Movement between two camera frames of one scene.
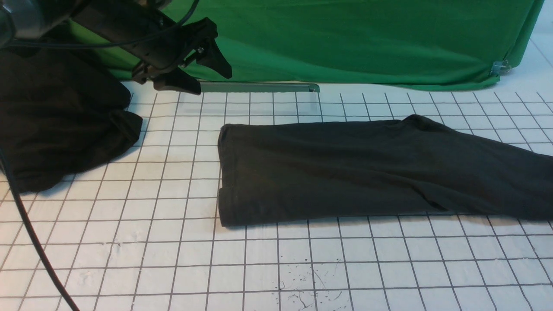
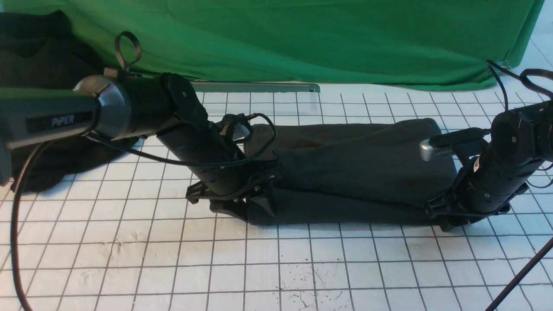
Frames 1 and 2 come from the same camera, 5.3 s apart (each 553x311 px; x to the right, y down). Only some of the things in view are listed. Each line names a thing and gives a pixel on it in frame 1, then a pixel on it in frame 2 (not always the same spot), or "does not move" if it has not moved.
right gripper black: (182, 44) to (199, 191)
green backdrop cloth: (421, 43) does not move
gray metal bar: (208, 87) does not move
